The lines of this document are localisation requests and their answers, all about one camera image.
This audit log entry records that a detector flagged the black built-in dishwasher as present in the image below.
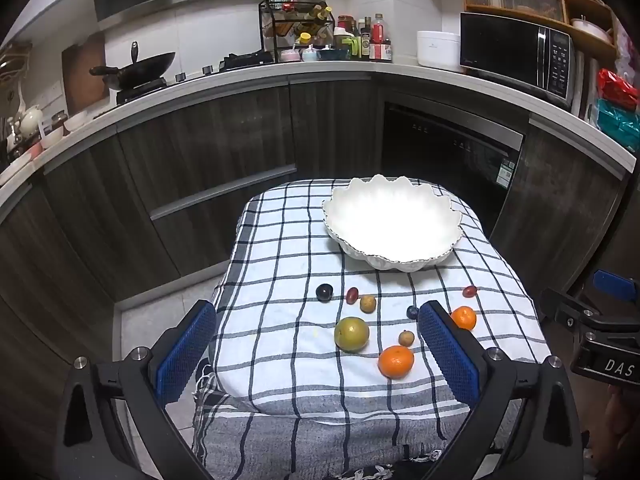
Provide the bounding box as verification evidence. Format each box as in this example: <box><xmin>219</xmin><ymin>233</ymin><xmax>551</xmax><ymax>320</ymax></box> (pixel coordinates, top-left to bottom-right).
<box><xmin>382</xmin><ymin>101</ymin><xmax>525</xmax><ymax>233</ymax></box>

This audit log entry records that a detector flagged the white pot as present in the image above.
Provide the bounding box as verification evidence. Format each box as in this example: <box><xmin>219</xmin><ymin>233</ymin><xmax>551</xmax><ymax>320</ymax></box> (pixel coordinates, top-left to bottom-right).
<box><xmin>571</xmin><ymin>17</ymin><xmax>613</xmax><ymax>44</ymax></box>

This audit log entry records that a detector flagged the white scalloped bowl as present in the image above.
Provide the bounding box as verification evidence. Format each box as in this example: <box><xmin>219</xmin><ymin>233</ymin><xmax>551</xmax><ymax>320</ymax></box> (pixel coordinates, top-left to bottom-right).
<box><xmin>321</xmin><ymin>174</ymin><xmax>463</xmax><ymax>273</ymax></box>

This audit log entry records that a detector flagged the white teapot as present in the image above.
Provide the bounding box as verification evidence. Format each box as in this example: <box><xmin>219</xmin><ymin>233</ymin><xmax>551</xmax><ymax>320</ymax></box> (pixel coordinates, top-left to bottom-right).
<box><xmin>19</xmin><ymin>105</ymin><xmax>43</xmax><ymax>136</ymax></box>

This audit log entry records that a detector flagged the teal package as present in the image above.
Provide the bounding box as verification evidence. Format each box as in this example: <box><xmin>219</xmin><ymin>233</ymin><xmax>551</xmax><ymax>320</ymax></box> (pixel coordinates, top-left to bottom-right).
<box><xmin>595</xmin><ymin>99</ymin><xmax>640</xmax><ymax>153</ymax></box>

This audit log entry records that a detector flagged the wooden cutting board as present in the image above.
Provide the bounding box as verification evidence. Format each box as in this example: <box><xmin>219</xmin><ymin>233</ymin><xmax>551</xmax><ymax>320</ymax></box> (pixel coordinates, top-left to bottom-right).
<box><xmin>62</xmin><ymin>35</ymin><xmax>107</xmax><ymax>116</ymax></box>

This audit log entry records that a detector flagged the metal drawer handle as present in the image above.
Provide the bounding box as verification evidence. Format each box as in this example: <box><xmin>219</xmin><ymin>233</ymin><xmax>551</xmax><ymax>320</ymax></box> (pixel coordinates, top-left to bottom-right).
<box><xmin>150</xmin><ymin>164</ymin><xmax>298</xmax><ymax>221</ymax></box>

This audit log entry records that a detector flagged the green round pear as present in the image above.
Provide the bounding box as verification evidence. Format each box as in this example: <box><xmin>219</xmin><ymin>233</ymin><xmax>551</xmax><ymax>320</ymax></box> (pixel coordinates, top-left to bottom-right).
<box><xmin>334</xmin><ymin>316</ymin><xmax>371</xmax><ymax>352</ymax></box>

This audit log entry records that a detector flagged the red plastic bag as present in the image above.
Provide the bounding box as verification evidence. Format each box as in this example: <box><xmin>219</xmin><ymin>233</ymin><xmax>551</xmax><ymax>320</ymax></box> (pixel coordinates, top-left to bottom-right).
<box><xmin>598</xmin><ymin>68</ymin><xmax>640</xmax><ymax>111</ymax></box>

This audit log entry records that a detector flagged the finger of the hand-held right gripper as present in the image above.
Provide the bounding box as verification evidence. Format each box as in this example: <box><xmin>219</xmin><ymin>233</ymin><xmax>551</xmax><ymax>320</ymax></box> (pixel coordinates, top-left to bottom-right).
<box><xmin>541</xmin><ymin>287</ymin><xmax>640</xmax><ymax>333</ymax></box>
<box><xmin>592</xmin><ymin>269</ymin><xmax>640</xmax><ymax>306</ymax></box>

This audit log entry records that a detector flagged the orange mandarin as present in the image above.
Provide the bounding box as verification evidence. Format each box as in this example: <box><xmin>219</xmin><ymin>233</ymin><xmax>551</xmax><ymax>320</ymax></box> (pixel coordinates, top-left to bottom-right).
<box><xmin>450</xmin><ymin>306</ymin><xmax>477</xmax><ymax>332</ymax></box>
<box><xmin>378</xmin><ymin>345</ymin><xmax>416</xmax><ymax>380</ymax></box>

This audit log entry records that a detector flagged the black microwave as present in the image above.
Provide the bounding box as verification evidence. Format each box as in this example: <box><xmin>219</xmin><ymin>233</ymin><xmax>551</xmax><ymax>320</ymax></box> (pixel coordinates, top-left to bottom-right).
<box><xmin>459</xmin><ymin>12</ymin><xmax>576</xmax><ymax>111</ymax></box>

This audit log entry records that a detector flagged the black gas stove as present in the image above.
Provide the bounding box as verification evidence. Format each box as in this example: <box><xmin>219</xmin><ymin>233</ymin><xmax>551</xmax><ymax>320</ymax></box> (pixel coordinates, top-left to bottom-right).
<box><xmin>115</xmin><ymin>51</ymin><xmax>276</xmax><ymax>106</ymax></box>

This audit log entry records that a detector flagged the white rice cooker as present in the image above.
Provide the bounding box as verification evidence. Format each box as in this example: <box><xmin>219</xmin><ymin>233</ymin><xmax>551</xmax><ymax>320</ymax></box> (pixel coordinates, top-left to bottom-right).
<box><xmin>417</xmin><ymin>30</ymin><xmax>461</xmax><ymax>72</ymax></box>

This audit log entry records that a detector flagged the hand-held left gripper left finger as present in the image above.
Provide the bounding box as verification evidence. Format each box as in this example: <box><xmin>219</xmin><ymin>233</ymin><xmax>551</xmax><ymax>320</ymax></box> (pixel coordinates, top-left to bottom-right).
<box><xmin>52</xmin><ymin>300</ymin><xmax>218</xmax><ymax>480</ymax></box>

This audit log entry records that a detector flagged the red sauce bottle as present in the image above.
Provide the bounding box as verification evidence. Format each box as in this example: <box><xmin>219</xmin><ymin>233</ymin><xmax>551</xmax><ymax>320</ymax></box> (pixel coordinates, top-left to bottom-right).
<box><xmin>371</xmin><ymin>13</ymin><xmax>393</xmax><ymax>62</ymax></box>

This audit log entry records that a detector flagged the black wire spice rack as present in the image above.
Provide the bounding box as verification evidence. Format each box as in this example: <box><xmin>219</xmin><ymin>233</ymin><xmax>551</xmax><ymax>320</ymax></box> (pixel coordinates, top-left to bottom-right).
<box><xmin>258</xmin><ymin>0</ymin><xmax>335</xmax><ymax>63</ymax></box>

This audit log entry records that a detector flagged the checked tablecloth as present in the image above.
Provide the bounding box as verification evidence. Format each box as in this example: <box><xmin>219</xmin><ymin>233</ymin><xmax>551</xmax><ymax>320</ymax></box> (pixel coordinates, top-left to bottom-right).
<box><xmin>192</xmin><ymin>179</ymin><xmax>551</xmax><ymax>480</ymax></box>

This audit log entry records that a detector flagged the black wok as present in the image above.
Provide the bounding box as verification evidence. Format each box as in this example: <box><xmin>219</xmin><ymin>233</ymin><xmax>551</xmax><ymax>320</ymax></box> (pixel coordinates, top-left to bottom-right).
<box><xmin>90</xmin><ymin>41</ymin><xmax>177</xmax><ymax>92</ymax></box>

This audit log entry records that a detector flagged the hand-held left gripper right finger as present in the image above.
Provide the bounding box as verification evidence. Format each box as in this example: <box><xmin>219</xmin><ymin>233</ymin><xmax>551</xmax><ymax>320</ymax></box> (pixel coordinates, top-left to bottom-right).
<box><xmin>417</xmin><ymin>301</ymin><xmax>586</xmax><ymax>480</ymax></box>

